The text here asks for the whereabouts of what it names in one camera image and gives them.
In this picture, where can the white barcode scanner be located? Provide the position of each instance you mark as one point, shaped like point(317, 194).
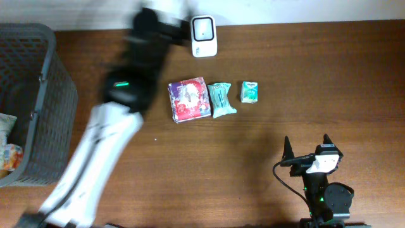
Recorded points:
point(203, 36)

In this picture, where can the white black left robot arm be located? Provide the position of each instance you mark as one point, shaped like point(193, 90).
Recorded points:
point(127, 93)

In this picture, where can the teal wet wipes pack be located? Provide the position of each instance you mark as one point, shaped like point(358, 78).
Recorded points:
point(219, 97)

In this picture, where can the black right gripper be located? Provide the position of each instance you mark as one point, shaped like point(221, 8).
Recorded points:
point(288, 159)

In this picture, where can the dark grey plastic basket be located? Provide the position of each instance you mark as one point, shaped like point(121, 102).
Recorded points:
point(38, 90)

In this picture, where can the orange snack pack in basket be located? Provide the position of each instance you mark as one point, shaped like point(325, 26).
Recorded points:
point(11, 157)

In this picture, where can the red purple pad package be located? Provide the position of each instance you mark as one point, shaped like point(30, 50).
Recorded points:
point(189, 99)

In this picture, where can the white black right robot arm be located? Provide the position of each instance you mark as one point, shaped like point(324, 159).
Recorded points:
point(328, 202)

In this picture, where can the green tissue pack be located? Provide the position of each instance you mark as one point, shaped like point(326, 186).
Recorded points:
point(249, 92)

